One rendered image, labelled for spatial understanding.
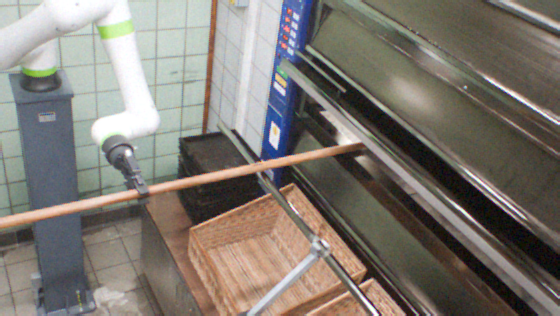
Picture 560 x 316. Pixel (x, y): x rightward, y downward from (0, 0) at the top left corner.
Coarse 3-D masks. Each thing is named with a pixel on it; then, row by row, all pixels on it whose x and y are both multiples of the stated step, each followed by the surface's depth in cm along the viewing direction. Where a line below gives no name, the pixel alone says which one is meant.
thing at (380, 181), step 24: (312, 120) 226; (336, 144) 214; (360, 168) 204; (384, 192) 194; (408, 216) 185; (432, 216) 184; (432, 240) 177; (456, 240) 176; (456, 264) 170; (480, 264) 168; (480, 288) 163; (504, 288) 161; (504, 312) 157; (528, 312) 154
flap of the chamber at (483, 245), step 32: (320, 64) 220; (320, 96) 192; (352, 96) 200; (352, 128) 179; (384, 128) 183; (384, 160) 168; (416, 160) 169; (448, 192) 157; (480, 192) 163; (512, 224) 151; (544, 256) 142
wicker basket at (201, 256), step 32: (288, 192) 245; (256, 224) 246; (288, 224) 245; (192, 256) 233; (224, 256) 238; (256, 256) 241; (288, 256) 243; (352, 256) 212; (224, 288) 205; (256, 288) 226; (288, 288) 228; (320, 288) 226
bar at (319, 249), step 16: (224, 128) 212; (240, 144) 204; (272, 192) 185; (288, 208) 178; (304, 224) 172; (320, 240) 167; (320, 256) 166; (304, 272) 168; (336, 272) 159; (352, 288) 154; (368, 304) 149
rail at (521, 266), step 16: (288, 64) 207; (304, 80) 199; (368, 128) 175; (384, 144) 168; (400, 160) 162; (416, 176) 157; (432, 192) 153; (448, 208) 148; (480, 224) 142; (496, 240) 138; (512, 256) 134; (528, 272) 130; (544, 288) 127
